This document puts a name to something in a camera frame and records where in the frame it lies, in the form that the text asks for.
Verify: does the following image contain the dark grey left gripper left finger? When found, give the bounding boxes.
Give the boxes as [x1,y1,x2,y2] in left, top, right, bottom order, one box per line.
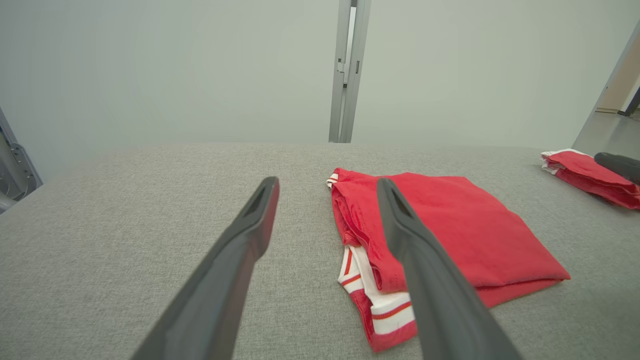
[131,176,281,360]

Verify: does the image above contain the red shorts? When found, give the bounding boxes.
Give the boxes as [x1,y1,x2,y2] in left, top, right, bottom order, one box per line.
[540,148,640,211]

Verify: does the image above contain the dark furniture leg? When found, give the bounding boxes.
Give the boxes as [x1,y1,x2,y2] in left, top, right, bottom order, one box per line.
[617,86,640,118]

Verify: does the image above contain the grey slanted partition edge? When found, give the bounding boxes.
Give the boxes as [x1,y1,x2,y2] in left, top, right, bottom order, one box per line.
[571,20,640,151]

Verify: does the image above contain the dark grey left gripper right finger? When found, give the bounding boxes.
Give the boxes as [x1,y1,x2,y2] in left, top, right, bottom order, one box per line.
[376,177,523,360]

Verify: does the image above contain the red and white basketball jersey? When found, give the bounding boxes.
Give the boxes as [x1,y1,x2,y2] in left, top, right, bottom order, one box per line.
[326,167,572,353]

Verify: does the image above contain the grey metal partition post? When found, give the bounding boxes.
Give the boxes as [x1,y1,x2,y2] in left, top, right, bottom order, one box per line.
[328,0,372,144]

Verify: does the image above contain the grey metal frame with bracket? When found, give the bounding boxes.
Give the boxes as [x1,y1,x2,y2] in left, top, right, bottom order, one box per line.
[0,105,44,215]

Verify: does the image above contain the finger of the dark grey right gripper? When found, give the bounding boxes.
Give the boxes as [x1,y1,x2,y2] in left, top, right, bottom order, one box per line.
[594,152,640,184]

